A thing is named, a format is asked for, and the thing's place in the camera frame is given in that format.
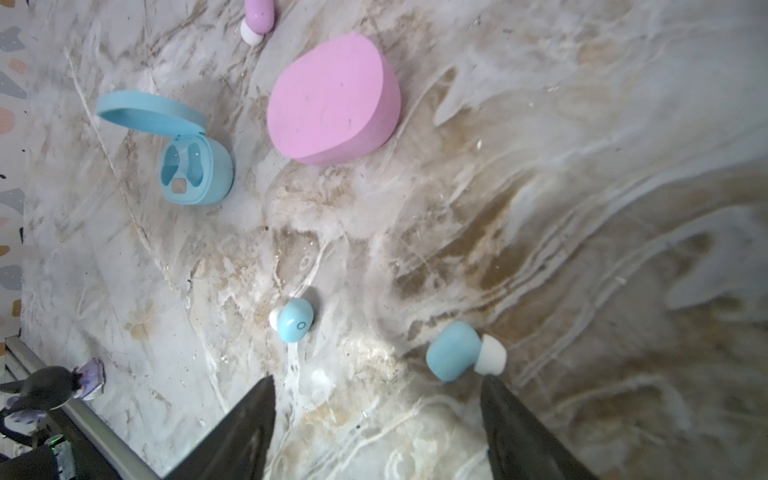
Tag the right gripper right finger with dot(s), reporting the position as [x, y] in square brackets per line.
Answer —
[519, 445]

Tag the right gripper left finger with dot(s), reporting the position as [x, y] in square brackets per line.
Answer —
[237, 448]

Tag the blue earbud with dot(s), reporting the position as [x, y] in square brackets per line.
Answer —
[460, 347]
[292, 320]

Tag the blue earbud charging case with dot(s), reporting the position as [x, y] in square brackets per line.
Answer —
[193, 168]

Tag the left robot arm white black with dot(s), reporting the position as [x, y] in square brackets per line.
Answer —
[31, 417]

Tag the pink earbud charging case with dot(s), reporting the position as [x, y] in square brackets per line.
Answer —
[337, 103]

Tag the pink earbud near case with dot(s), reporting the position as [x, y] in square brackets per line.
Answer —
[259, 20]

